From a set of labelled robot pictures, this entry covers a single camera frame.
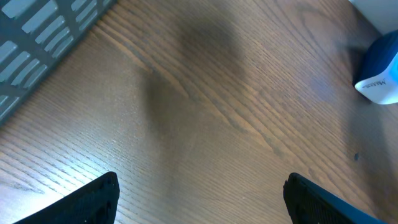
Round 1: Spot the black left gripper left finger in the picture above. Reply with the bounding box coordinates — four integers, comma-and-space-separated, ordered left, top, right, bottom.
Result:
17, 172, 120, 224

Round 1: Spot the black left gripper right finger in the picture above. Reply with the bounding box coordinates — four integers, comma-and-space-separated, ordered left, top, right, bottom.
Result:
283, 172, 382, 224

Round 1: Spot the white barcode scanner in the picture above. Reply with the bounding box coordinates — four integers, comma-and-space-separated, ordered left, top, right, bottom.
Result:
354, 30, 397, 105

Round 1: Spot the grey plastic mesh basket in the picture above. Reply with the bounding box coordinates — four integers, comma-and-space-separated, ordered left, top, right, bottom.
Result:
1, 0, 116, 123

